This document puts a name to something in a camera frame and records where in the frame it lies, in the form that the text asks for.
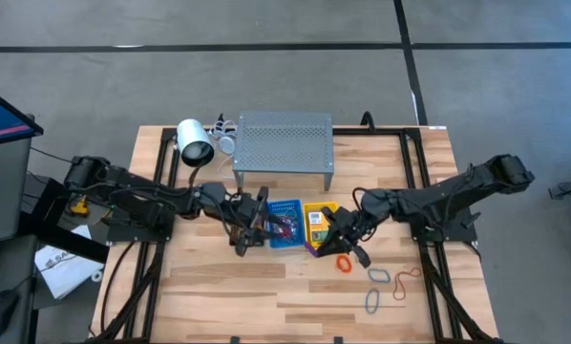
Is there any black floor cable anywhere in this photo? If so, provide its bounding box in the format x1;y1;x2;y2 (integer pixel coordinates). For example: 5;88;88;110
30;145;76;164

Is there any black diagonal stand bar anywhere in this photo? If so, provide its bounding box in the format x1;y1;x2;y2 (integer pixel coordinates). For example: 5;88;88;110
17;212;111;264

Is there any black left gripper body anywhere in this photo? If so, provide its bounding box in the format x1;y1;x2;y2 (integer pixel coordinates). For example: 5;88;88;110
225;185;271;259

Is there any computer monitor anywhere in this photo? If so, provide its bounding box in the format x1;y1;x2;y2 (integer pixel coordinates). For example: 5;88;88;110
0;81;45;245

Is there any black desk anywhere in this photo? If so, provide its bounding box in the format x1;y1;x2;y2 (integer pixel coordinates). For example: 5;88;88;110
0;232;41;344

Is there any yellow pack with green window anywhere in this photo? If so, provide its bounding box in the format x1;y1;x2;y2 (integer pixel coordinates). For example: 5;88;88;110
307;209;332;246

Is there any grey perforated metal shelf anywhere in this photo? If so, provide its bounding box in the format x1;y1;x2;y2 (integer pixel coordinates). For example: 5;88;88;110
231;111;335;191

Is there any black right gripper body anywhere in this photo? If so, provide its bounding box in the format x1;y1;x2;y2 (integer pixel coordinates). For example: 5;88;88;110
321;204;378;269

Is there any yellow black clamp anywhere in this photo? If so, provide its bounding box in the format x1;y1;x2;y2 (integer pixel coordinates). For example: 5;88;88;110
69;194;92;217

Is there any blue plastic basket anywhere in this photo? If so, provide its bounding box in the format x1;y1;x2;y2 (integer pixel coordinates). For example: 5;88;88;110
267;199;307;250

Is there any black plastic basket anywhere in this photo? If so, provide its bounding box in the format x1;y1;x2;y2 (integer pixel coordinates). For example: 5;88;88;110
230;203;269;250

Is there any white coiled cable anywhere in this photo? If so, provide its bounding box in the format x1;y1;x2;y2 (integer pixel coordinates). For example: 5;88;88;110
208;118;239;138

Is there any yellow plastic basket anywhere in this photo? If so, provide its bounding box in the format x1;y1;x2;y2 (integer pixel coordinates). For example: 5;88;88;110
302;201;340;251

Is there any white paper sheet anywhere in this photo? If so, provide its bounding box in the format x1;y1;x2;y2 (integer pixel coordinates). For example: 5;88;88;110
33;224;106;300

